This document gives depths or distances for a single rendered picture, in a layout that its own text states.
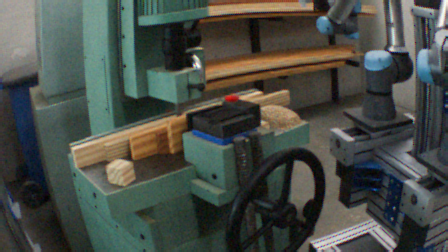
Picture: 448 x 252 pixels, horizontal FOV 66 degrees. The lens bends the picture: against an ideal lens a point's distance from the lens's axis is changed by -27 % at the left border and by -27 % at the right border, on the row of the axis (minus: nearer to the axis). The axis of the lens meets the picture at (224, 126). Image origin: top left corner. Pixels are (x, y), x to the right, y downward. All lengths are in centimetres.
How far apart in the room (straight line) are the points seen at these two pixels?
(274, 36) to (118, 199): 337
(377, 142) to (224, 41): 252
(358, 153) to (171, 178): 74
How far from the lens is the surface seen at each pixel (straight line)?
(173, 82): 105
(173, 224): 99
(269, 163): 85
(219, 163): 90
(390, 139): 156
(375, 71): 148
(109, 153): 103
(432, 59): 86
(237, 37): 389
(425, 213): 110
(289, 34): 423
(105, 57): 121
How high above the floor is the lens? 128
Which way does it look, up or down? 18 degrees down
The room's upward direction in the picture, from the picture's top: 4 degrees counter-clockwise
